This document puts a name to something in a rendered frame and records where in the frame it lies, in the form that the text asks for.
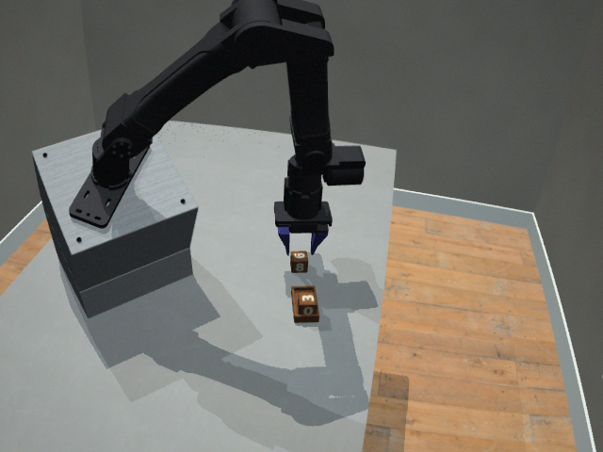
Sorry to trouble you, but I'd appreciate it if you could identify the brown wooden number cube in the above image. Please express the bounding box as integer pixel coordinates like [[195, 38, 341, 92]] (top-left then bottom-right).
[[290, 250, 308, 273], [298, 292, 318, 315]]

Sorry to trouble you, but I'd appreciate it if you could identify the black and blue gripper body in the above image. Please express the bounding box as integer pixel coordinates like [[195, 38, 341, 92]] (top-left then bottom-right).
[[274, 186, 333, 234]]

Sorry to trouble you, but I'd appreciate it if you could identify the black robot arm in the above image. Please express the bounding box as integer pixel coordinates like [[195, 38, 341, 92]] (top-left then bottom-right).
[[69, 0, 366, 229]]

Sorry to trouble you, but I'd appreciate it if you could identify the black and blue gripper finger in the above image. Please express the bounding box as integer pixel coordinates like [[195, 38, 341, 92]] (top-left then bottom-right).
[[278, 227, 290, 256], [311, 233, 328, 255]]

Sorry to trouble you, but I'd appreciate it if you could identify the brown wooden tray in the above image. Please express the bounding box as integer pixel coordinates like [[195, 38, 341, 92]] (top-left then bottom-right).
[[291, 286, 319, 323]]

